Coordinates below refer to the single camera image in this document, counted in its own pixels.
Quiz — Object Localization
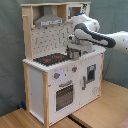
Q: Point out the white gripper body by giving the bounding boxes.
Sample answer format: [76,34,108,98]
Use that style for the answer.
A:
[68,34,92,52]

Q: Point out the small metal pot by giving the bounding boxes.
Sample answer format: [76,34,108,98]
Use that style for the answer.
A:
[67,48,81,59]

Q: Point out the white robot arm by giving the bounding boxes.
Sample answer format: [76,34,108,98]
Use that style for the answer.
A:
[68,14,128,54]

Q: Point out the wooden toy kitchen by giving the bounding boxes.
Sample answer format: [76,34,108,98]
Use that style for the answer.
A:
[22,2,105,127]

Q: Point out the right red stove knob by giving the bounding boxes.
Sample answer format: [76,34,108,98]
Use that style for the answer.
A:
[71,65,78,73]

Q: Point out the red stove knob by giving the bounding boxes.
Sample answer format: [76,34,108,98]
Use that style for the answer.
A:
[54,73,60,79]
[71,65,78,73]

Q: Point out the grey ice dispenser panel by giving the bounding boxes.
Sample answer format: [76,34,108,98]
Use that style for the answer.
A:
[87,65,96,83]

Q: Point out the black toy stovetop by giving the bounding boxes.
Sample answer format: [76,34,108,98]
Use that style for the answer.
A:
[34,53,68,66]

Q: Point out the white toy microwave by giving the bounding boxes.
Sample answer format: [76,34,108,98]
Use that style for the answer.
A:
[67,4,88,20]

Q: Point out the left red stove knob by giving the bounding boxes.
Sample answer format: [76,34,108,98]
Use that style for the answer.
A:
[54,73,60,79]

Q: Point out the grey range hood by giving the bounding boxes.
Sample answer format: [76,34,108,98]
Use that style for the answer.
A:
[35,6,64,27]

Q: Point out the toy oven door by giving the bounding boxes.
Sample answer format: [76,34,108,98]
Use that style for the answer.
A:
[56,80,74,111]

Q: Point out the grey cabinet door handle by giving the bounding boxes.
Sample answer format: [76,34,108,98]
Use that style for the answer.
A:
[82,76,86,90]

